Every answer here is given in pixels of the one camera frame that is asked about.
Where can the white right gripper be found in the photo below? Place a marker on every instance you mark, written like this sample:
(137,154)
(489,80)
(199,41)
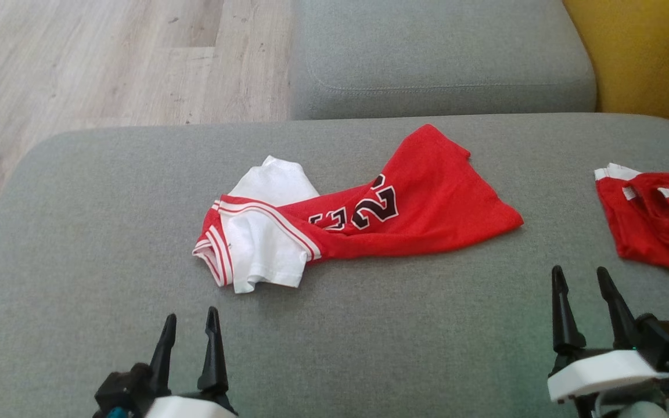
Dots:
(601,371)

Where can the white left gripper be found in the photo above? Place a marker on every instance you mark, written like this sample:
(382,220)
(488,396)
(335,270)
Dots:
(189,407)

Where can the red shorts with white band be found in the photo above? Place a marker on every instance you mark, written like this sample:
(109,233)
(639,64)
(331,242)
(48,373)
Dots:
(659,232)

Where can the red white basketball jersey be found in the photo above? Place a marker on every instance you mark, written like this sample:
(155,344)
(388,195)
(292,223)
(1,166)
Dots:
(427,203)

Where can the large grey sofa seat cushion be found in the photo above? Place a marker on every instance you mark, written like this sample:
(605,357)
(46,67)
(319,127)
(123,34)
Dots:
(108,232)

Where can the grey sofa chaise cushion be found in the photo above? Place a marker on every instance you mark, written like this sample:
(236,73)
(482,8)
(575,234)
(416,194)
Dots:
(439,52)

